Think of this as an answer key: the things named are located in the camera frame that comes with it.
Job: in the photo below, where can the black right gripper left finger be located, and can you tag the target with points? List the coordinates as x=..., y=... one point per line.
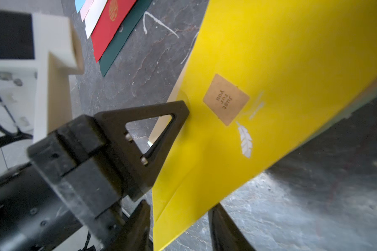
x=134, y=235

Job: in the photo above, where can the pink envelope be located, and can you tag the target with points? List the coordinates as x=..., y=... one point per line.
x=85, y=9

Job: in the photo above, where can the light blue envelope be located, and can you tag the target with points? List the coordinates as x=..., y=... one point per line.
x=78, y=5

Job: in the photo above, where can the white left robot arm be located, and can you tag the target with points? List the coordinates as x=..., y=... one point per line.
x=33, y=217

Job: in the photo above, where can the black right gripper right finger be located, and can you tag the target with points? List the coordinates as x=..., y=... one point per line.
x=225, y=235

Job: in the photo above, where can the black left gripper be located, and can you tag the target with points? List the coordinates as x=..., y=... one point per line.
x=72, y=160

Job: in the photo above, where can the dark green envelope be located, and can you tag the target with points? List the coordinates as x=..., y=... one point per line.
x=122, y=35

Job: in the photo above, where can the red envelope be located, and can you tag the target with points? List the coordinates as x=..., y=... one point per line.
x=113, y=14

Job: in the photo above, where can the yellow envelope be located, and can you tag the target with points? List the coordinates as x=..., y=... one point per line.
x=262, y=78

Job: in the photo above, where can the cream white envelope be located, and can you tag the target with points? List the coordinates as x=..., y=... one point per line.
x=93, y=16

